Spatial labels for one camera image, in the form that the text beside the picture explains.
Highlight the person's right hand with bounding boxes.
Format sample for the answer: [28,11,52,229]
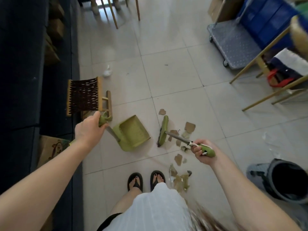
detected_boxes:
[192,139,218,167]

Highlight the person's left hand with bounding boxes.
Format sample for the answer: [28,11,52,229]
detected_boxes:
[75,111,109,147]

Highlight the green dustpan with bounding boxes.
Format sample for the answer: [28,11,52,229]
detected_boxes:
[98,111,151,152]

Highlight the green broom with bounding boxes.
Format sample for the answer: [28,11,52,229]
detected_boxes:
[157,115,216,158]

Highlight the person's left forearm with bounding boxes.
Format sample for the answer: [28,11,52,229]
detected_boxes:
[0,139,83,231]

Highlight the person's right forearm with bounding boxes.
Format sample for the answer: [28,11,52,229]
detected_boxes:
[209,156,304,231]

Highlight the scattered brown cardboard scraps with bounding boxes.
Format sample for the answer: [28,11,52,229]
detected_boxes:
[158,109,196,193]

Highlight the woven wooden stool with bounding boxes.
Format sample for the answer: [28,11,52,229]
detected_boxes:
[66,76,113,121]

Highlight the crumpled white paper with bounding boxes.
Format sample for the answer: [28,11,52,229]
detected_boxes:
[102,65,113,78]

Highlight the printed cardboard box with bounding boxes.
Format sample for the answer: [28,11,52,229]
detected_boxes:
[37,135,71,167]

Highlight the black right sandal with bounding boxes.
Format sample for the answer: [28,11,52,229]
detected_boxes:
[150,170,166,192]

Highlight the black sandal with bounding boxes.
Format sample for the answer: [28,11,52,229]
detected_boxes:
[127,172,144,193]
[150,170,166,192]

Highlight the black left sandal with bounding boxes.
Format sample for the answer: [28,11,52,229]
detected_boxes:
[127,172,144,193]

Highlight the grey trash bin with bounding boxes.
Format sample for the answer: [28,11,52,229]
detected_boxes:
[247,158,308,205]

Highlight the dark blue sofa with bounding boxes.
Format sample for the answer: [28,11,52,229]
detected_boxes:
[0,0,83,231]

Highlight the white dress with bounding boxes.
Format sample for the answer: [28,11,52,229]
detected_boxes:
[102,182,193,231]

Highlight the wooden chair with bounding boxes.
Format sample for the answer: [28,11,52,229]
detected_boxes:
[230,15,308,112]

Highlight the grey platform cart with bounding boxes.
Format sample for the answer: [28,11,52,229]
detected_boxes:
[207,20,264,70]

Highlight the stacked cardboard boxes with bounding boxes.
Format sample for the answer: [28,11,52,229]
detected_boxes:
[44,0,65,68]

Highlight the wooden chair legs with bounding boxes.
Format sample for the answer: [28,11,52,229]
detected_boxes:
[90,0,141,30]

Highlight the white cloth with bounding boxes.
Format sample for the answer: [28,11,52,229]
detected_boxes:
[274,47,308,77]

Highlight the plain cardboard box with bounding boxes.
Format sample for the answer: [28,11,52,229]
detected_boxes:
[207,0,246,23]

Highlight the blue plastic crate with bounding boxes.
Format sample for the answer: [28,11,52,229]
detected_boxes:
[237,0,300,49]

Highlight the dark bag with red handles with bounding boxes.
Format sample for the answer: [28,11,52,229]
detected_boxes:
[266,56,308,89]

